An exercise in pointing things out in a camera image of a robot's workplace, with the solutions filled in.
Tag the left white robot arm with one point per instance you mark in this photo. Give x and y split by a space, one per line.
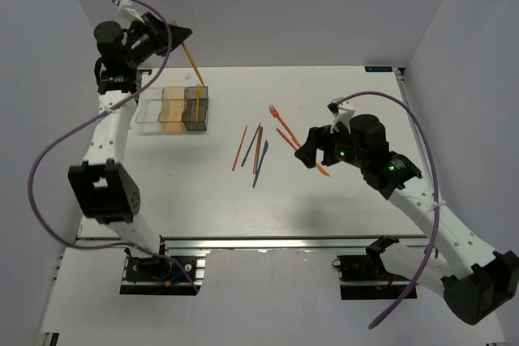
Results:
103 188

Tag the black logo sticker right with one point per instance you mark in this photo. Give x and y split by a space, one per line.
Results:
378 69

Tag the yellow-orange plastic knife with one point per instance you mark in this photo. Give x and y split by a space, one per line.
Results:
322 170

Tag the amber plastic container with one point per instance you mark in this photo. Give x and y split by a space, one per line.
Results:
173 106

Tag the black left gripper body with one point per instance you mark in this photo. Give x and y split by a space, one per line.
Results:
150 39

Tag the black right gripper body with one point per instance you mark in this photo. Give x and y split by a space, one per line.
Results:
338 147

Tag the red-orange chopstick inner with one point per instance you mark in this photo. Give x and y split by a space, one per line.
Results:
257 151

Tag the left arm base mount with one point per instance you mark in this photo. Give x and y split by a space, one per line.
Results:
152 276

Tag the red-orange chopstick outer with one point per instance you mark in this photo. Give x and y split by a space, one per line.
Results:
238 152

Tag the red-orange chopstick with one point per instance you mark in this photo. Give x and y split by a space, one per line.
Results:
257 151
238 152

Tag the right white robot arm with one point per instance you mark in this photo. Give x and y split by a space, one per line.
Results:
472 277

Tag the smoky grey plastic container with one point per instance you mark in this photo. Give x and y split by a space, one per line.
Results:
188 116

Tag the clear plastic container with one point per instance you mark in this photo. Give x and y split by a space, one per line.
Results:
148 112

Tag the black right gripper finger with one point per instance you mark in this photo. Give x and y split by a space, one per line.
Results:
317 138
307 154

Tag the red-orange plastic fork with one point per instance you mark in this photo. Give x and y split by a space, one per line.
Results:
273 111

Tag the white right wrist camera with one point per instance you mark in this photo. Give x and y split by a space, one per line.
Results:
343 112

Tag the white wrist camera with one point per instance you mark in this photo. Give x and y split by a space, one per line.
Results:
127 11
343 112

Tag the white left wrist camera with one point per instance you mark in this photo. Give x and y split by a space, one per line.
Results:
127 11

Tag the yellow-orange plastic fork bent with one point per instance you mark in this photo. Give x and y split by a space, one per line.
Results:
198 92

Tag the blue plastic knife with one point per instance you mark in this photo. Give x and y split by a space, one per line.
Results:
260 163

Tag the red-orange plastic knife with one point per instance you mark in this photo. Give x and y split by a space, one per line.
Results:
290 138

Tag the yellow-orange plastic fork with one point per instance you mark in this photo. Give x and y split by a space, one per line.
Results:
193 64

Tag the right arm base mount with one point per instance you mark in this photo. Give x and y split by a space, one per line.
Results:
363 277

